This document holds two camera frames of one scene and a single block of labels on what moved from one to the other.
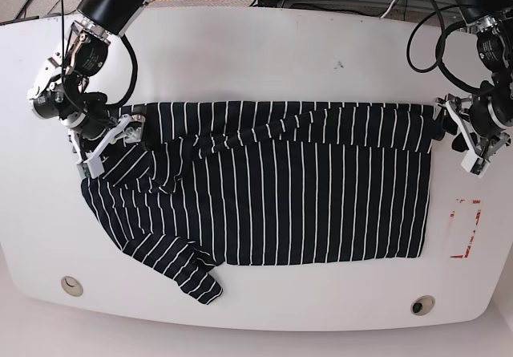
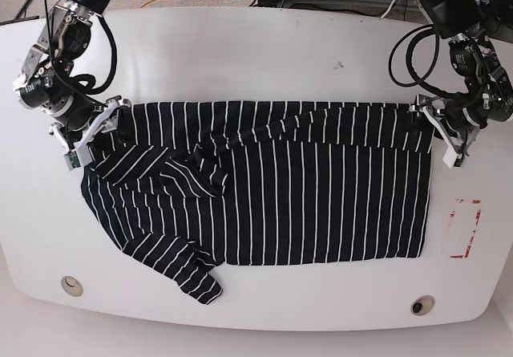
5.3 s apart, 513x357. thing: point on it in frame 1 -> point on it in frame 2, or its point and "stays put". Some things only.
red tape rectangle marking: (452, 213) stays put
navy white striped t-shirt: (216, 183) stays put
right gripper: (480, 149) -> (455, 128)
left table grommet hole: (71, 286) stays put
